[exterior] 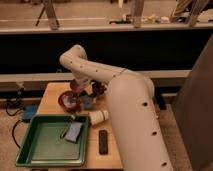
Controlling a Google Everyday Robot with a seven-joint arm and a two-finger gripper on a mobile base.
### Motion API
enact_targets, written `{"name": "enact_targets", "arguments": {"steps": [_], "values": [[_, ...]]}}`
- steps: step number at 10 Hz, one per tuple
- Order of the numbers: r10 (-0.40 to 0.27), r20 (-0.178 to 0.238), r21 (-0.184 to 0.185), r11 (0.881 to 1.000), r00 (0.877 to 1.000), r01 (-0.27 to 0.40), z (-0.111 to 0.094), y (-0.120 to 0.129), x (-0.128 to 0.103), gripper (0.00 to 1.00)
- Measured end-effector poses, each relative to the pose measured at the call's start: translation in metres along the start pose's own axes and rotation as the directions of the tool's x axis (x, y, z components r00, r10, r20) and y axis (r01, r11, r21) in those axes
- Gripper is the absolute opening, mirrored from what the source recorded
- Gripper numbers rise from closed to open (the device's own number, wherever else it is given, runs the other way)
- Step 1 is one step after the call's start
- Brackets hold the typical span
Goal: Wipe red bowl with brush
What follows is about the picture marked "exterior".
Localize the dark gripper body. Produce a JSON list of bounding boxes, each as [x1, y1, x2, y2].
[[70, 79, 106, 98]]

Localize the blue grey sponge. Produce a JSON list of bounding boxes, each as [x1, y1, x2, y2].
[[65, 122, 83, 142]]

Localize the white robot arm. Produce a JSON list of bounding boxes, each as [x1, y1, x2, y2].
[[59, 45, 174, 171]]

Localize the black cable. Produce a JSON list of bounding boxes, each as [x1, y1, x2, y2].
[[11, 119, 24, 149]]

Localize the black remote control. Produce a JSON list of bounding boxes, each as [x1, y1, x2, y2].
[[99, 130, 108, 155]]

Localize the blue power box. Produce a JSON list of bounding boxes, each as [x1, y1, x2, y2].
[[22, 105, 38, 123]]

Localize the blue grey cup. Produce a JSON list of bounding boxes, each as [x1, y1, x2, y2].
[[81, 95, 96, 110]]

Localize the metal spoon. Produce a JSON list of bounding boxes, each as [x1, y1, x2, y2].
[[60, 114, 76, 139]]

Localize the green plastic tray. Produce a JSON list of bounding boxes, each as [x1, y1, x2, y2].
[[15, 114, 89, 168]]

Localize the white paper cup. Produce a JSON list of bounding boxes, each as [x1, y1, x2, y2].
[[89, 110, 109, 125]]

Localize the wooden table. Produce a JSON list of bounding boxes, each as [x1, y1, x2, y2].
[[37, 82, 123, 171]]

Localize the red bowl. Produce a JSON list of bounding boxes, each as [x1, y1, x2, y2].
[[58, 91, 81, 112]]

